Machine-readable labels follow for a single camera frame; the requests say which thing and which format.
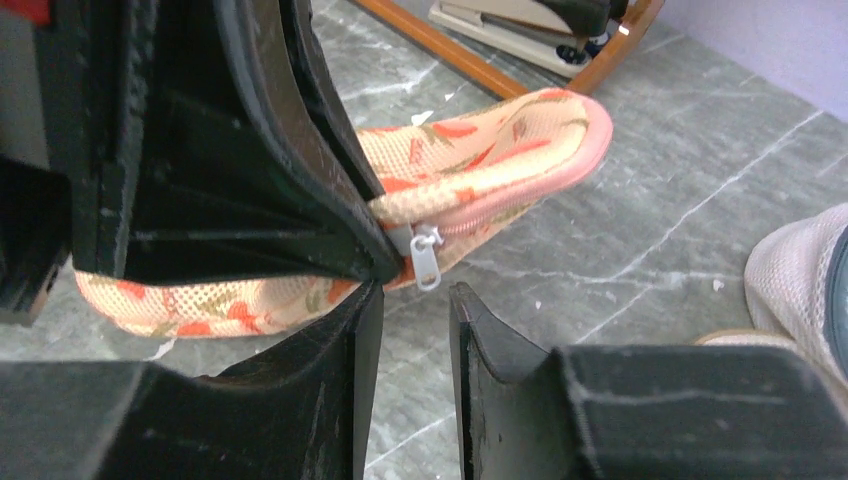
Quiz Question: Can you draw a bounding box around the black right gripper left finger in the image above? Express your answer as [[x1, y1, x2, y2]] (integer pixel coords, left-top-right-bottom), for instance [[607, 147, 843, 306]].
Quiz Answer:
[[1, 284, 384, 479]]

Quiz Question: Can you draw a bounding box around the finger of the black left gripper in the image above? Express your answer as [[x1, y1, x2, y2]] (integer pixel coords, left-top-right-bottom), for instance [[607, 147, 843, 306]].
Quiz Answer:
[[121, 1, 402, 285], [278, 0, 385, 201]]

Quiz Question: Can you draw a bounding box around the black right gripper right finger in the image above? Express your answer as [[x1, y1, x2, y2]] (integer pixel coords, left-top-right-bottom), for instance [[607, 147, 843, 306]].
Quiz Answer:
[[449, 283, 847, 479]]

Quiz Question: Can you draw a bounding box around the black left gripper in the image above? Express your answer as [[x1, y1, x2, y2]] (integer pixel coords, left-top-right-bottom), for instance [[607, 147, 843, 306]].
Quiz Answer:
[[1, 1, 159, 325]]

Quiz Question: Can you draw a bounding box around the floral peach laundry bag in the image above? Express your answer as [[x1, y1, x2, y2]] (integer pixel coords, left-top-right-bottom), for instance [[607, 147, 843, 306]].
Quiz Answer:
[[75, 88, 613, 338]]

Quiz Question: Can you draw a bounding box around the beige round laundry bag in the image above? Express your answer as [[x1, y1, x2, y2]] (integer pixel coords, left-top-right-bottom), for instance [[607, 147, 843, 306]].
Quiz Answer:
[[697, 203, 847, 402]]

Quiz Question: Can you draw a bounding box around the blue black stapler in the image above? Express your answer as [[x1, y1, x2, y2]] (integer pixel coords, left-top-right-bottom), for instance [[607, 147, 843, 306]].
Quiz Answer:
[[428, 0, 629, 79]]

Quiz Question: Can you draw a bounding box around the orange wooden shelf rack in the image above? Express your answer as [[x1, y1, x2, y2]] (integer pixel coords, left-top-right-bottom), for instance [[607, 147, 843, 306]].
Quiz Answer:
[[356, 1, 664, 98]]

